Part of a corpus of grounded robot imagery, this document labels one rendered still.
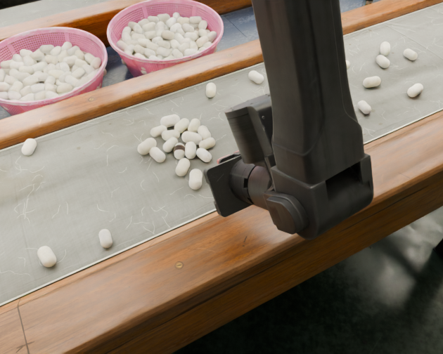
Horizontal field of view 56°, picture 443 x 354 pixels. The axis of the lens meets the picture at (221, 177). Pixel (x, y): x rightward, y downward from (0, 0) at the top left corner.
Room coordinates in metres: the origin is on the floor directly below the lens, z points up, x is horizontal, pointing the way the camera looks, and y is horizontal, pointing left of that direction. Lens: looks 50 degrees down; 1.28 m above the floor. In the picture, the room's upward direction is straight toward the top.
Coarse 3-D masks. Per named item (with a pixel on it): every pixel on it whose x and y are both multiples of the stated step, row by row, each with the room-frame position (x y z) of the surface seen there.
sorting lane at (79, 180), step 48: (432, 48) 0.83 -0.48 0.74; (192, 96) 0.66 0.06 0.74; (240, 96) 0.66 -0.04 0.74; (384, 96) 0.66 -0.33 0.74; (432, 96) 0.66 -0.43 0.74; (48, 144) 0.53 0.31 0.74; (96, 144) 0.53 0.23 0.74; (0, 192) 0.41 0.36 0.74; (48, 192) 0.41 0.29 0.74; (96, 192) 0.41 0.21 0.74; (144, 192) 0.41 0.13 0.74; (192, 192) 0.41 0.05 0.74; (0, 240) 0.32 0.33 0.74; (48, 240) 0.32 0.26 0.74; (96, 240) 0.32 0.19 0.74; (144, 240) 0.32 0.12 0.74; (0, 288) 0.25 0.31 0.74
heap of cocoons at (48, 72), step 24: (48, 48) 0.83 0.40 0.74; (72, 48) 0.82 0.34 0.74; (0, 72) 0.74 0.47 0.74; (24, 72) 0.73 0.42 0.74; (48, 72) 0.74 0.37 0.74; (72, 72) 0.73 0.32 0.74; (96, 72) 0.73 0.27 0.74; (0, 96) 0.66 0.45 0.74; (24, 96) 0.66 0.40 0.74; (48, 96) 0.66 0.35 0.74
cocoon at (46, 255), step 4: (40, 248) 0.30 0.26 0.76; (44, 248) 0.30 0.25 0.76; (48, 248) 0.30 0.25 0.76; (40, 252) 0.29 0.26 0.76; (44, 252) 0.29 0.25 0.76; (48, 252) 0.29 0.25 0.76; (52, 252) 0.30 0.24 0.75; (40, 256) 0.29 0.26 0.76; (44, 256) 0.29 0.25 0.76; (48, 256) 0.29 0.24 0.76; (52, 256) 0.29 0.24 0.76; (40, 260) 0.28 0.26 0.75; (44, 260) 0.28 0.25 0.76; (48, 260) 0.28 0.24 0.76; (52, 260) 0.28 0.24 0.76; (44, 264) 0.28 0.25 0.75; (48, 264) 0.28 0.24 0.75; (52, 264) 0.28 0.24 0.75
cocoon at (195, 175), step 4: (192, 172) 0.44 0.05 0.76; (196, 172) 0.44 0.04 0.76; (200, 172) 0.44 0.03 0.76; (192, 176) 0.43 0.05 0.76; (196, 176) 0.43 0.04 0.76; (200, 176) 0.44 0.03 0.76; (192, 180) 0.42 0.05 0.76; (196, 180) 0.42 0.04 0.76; (200, 180) 0.43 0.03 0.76; (192, 184) 0.42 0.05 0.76; (196, 184) 0.42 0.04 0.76; (200, 184) 0.42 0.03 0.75; (192, 188) 0.42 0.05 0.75; (196, 188) 0.42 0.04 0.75
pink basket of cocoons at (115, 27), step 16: (160, 0) 1.00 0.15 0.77; (176, 0) 1.00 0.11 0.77; (128, 16) 0.95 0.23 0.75; (144, 16) 0.97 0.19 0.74; (192, 16) 0.98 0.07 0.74; (208, 16) 0.95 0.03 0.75; (112, 32) 0.87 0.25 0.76; (208, 48) 0.78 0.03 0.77; (128, 64) 0.79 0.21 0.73; (144, 64) 0.75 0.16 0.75; (160, 64) 0.75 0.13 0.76; (176, 64) 0.75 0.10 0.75
